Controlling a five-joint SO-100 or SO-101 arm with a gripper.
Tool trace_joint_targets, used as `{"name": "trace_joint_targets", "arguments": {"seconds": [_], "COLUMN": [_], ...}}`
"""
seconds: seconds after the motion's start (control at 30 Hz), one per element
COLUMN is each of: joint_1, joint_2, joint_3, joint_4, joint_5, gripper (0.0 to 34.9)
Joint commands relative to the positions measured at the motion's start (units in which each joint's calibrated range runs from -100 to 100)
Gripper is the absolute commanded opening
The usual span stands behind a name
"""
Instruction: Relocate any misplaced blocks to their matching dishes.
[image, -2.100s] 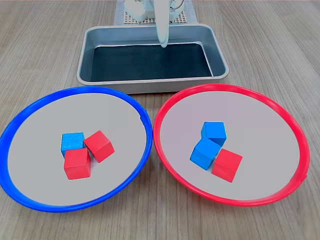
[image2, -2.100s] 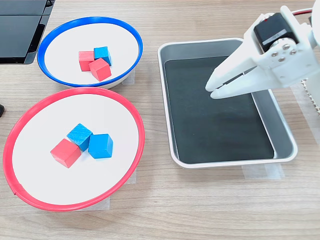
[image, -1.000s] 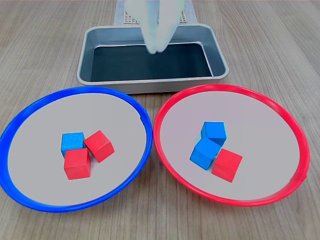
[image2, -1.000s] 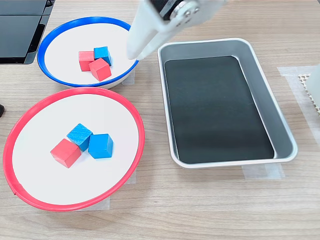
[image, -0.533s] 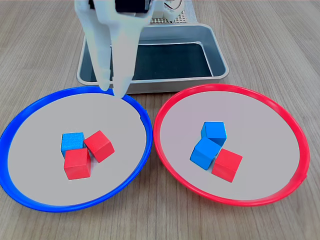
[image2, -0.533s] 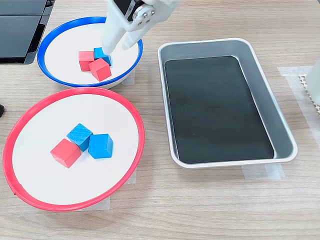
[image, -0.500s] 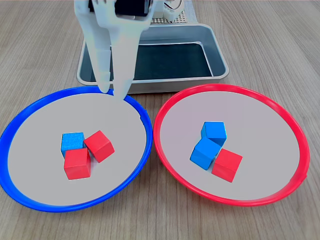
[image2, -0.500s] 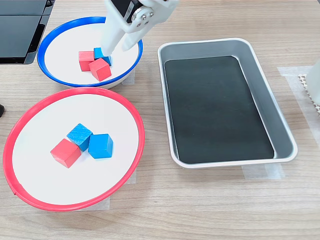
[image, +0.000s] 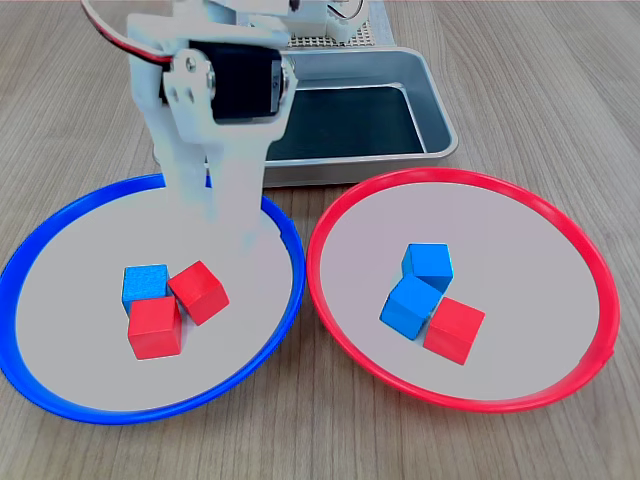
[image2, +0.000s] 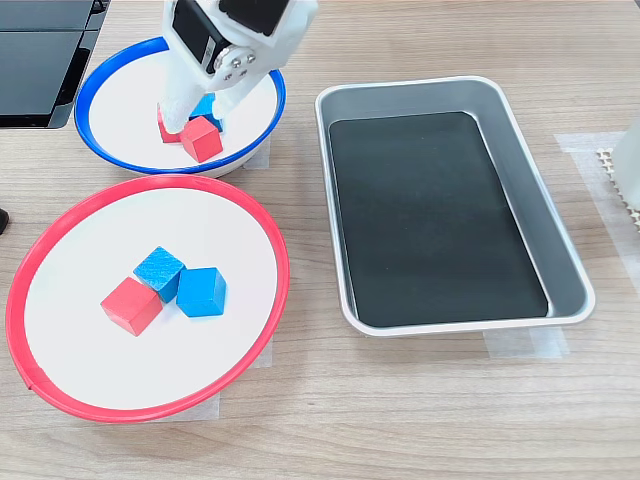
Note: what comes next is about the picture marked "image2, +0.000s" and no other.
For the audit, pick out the small red cube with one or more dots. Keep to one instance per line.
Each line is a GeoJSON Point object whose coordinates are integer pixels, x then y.
{"type": "Point", "coordinates": [202, 142]}
{"type": "Point", "coordinates": [167, 138]}
{"type": "Point", "coordinates": [130, 305]}

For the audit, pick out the small blue cube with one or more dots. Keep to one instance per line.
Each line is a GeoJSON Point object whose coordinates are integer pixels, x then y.
{"type": "Point", "coordinates": [159, 267]}
{"type": "Point", "coordinates": [204, 109]}
{"type": "Point", "coordinates": [200, 295]}

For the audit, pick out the blue-rimmed white plate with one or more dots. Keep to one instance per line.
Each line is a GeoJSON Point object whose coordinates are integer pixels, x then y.
{"type": "Point", "coordinates": [125, 100]}

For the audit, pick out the clear tape strip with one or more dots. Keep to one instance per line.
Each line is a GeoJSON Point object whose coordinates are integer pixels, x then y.
{"type": "Point", "coordinates": [210, 407]}
{"type": "Point", "coordinates": [262, 155]}
{"type": "Point", "coordinates": [525, 345]}
{"type": "Point", "coordinates": [265, 357]}

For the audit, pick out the black laptop computer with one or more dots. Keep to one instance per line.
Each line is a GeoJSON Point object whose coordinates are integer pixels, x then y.
{"type": "Point", "coordinates": [30, 75]}

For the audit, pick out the small black object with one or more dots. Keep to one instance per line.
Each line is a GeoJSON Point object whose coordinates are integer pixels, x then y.
{"type": "Point", "coordinates": [3, 222]}

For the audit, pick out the black tray mat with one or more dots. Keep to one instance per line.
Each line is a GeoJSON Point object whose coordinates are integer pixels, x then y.
{"type": "Point", "coordinates": [435, 220]}

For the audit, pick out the red-rimmed white plate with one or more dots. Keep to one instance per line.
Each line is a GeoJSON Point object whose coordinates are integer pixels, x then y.
{"type": "Point", "coordinates": [75, 350]}

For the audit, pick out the steel baking tray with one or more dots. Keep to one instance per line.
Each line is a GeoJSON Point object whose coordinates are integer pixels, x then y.
{"type": "Point", "coordinates": [515, 165]}

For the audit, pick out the pale perforated base plate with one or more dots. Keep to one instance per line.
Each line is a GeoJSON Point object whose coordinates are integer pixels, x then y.
{"type": "Point", "coordinates": [606, 162]}

